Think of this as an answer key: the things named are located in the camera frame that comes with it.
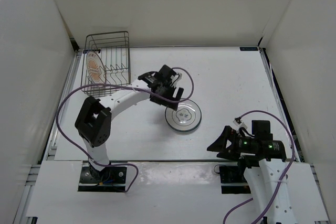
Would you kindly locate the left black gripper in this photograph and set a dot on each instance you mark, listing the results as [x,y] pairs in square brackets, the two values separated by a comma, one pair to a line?
[173,105]

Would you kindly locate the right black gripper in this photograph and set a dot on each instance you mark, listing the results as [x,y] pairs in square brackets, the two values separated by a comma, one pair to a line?
[220,144]

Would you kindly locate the metal wire dish rack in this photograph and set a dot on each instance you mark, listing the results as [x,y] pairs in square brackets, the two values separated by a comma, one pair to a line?
[114,50]

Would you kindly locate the white plate orange pattern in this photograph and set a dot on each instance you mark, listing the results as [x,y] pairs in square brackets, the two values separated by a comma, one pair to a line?
[95,68]

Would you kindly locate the white plate green flower pattern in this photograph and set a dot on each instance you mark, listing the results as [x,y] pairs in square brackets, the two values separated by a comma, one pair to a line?
[183,128]

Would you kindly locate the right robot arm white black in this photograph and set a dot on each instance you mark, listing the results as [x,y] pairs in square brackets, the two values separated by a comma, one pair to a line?
[263,163]

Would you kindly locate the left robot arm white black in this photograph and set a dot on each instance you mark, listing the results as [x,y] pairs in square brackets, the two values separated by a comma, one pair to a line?
[94,120]

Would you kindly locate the white foam front board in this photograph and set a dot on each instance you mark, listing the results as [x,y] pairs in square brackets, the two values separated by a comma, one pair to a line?
[159,193]

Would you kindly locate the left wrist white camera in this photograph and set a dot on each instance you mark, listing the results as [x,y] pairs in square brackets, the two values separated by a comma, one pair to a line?
[177,77]

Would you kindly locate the wrist white camera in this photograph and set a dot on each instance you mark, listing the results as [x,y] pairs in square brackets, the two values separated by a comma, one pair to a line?
[239,123]
[177,77]

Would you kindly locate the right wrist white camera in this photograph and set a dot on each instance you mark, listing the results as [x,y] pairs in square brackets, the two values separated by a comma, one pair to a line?
[239,123]

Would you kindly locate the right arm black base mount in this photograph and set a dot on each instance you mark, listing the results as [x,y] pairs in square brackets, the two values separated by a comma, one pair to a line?
[231,179]

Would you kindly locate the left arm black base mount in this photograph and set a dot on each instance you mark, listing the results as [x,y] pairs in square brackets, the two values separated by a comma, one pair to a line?
[109,180]

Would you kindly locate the aluminium front rail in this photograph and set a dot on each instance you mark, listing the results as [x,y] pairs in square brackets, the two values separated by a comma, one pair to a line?
[150,160]

